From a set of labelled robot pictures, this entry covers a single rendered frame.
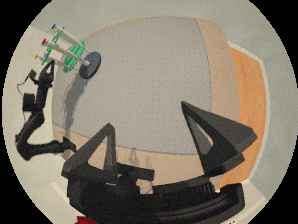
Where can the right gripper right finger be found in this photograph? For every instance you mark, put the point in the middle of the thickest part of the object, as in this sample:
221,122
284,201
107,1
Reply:
229,137

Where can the white pipette with blue button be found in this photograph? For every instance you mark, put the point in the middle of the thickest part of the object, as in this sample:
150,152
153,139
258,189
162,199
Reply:
68,36

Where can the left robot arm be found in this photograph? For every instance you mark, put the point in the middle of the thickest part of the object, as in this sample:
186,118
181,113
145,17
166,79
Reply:
34,121

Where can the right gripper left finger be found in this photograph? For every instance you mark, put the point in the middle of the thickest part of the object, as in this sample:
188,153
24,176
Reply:
78,164

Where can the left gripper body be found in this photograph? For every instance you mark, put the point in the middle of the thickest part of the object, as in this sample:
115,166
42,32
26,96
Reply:
42,91

